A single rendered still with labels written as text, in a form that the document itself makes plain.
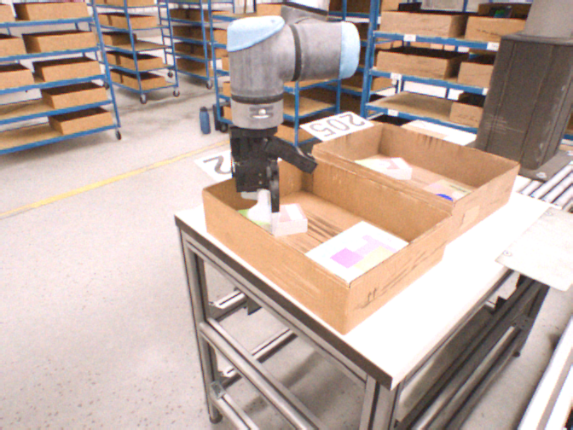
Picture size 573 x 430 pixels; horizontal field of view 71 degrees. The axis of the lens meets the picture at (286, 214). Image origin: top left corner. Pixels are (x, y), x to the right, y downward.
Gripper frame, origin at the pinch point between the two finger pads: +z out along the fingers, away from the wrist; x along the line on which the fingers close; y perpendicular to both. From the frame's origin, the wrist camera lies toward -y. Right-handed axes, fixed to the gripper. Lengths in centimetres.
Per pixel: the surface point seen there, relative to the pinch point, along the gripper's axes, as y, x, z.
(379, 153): -39, -32, 2
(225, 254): 10.2, 5.3, 3.5
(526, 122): -71, -16, -10
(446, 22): -113, -122, -23
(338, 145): -22.9, -24.3, -4.6
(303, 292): -0.3, 22.9, 0.0
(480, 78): -125, -104, 1
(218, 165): 9.0, -10.8, -7.9
